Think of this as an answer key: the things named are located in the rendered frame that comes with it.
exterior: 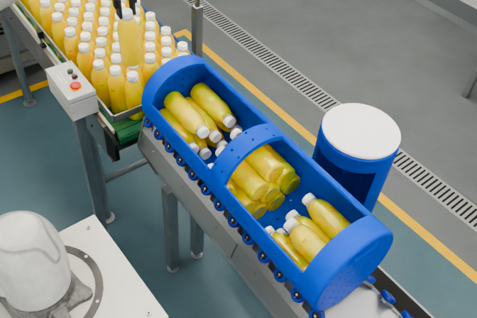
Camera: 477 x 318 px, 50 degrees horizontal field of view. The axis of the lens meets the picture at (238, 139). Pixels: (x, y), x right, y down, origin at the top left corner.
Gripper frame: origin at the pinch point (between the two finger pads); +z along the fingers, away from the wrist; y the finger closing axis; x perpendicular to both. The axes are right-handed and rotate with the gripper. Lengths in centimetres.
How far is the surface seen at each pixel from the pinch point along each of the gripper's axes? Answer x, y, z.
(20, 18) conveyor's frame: 88, -16, 55
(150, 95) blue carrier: -16.7, -1.5, 23.8
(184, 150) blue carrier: -39.7, -2.1, 27.4
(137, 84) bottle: 0.4, 1.4, 33.9
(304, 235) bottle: -85, 8, 22
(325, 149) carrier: -55, 45, 40
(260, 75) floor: 81, 128, 149
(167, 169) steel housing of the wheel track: -27, -2, 51
